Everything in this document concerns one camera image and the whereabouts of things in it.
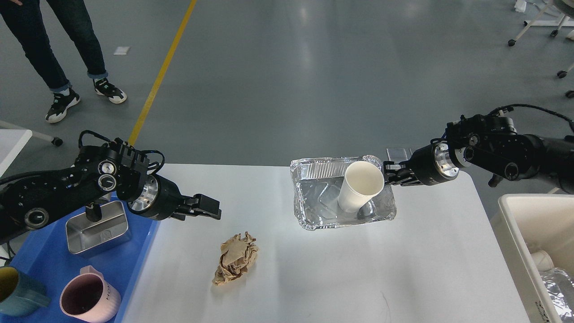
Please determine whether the white wheeled frame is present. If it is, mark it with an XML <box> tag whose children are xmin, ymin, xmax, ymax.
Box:
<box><xmin>508</xmin><ymin>0</ymin><xmax>574</xmax><ymax>99</ymax></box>

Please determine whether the crumpled foil in bin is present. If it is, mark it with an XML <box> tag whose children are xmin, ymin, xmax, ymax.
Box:
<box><xmin>539</xmin><ymin>268</ymin><xmax>574</xmax><ymax>323</ymax></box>

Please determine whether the crumpled brown paper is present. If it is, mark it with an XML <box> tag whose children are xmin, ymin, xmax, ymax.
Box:
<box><xmin>213</xmin><ymin>231</ymin><xmax>260</xmax><ymax>286</ymax></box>

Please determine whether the aluminium foil tray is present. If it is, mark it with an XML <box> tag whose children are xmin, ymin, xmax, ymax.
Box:
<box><xmin>290</xmin><ymin>155</ymin><xmax>396</xmax><ymax>231</ymax></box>

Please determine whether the cream plastic bin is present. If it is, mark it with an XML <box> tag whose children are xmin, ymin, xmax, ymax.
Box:
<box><xmin>490</xmin><ymin>194</ymin><xmax>574</xmax><ymax>323</ymax></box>

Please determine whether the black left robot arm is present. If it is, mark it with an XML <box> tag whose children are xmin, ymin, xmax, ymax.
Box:
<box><xmin>0</xmin><ymin>130</ymin><xmax>222</xmax><ymax>244</ymax></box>

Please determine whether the person in dark jeans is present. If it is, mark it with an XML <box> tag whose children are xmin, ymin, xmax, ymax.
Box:
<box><xmin>0</xmin><ymin>0</ymin><xmax>128</xmax><ymax>124</ymax></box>

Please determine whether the white side table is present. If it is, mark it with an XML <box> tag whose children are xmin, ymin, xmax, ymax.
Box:
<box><xmin>0</xmin><ymin>129</ymin><xmax>32</xmax><ymax>176</ymax></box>

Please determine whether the stainless steel square tray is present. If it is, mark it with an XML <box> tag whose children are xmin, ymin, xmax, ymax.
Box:
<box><xmin>65</xmin><ymin>201</ymin><xmax>132</xmax><ymax>259</ymax></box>

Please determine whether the blue plastic tray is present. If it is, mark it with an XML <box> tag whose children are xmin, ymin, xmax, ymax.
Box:
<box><xmin>0</xmin><ymin>208</ymin><xmax>159</xmax><ymax>323</ymax></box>

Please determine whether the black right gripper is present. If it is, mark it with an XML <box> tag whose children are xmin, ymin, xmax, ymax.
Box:
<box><xmin>383</xmin><ymin>142</ymin><xmax>459</xmax><ymax>187</ymax></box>

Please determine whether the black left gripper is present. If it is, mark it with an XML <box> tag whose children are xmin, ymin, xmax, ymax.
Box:
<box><xmin>128</xmin><ymin>175</ymin><xmax>222</xmax><ymax>221</ymax></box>

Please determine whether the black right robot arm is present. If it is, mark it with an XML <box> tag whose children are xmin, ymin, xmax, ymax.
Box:
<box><xmin>382</xmin><ymin>104</ymin><xmax>574</xmax><ymax>194</ymax></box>

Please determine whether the teal ceramic mug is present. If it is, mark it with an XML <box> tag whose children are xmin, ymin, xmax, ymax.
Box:
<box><xmin>0</xmin><ymin>266</ymin><xmax>51</xmax><ymax>317</ymax></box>

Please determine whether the white cup in bin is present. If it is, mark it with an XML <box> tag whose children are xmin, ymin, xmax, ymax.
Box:
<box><xmin>531</xmin><ymin>250</ymin><xmax>555</xmax><ymax>272</ymax></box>

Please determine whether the pink plastic mug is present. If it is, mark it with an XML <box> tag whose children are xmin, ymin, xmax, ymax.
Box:
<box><xmin>59</xmin><ymin>265</ymin><xmax>121</xmax><ymax>323</ymax></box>

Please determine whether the white paper cup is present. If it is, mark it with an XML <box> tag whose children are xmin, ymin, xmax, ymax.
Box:
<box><xmin>337</xmin><ymin>160</ymin><xmax>385</xmax><ymax>213</ymax></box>

